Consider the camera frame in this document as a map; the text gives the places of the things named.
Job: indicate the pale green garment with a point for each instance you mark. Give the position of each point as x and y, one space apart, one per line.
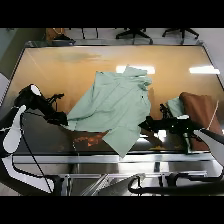
175 106

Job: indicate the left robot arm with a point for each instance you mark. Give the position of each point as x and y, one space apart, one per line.
13 133

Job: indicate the silver frame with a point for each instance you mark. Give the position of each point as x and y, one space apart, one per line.
100 160

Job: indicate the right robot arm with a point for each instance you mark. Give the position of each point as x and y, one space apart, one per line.
180 126

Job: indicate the pale green shirt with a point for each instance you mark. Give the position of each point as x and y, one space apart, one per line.
113 106

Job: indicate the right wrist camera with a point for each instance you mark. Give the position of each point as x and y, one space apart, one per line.
165 110

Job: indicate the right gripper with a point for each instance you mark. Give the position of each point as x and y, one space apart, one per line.
150 125

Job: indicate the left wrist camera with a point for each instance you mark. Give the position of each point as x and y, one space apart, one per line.
57 97

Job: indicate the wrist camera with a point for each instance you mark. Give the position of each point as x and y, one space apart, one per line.
165 110
57 97

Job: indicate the brown garment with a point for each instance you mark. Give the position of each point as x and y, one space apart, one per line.
200 106

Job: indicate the black office chair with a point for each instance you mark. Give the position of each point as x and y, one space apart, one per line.
133 32
181 32

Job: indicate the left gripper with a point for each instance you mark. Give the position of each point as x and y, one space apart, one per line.
60 119

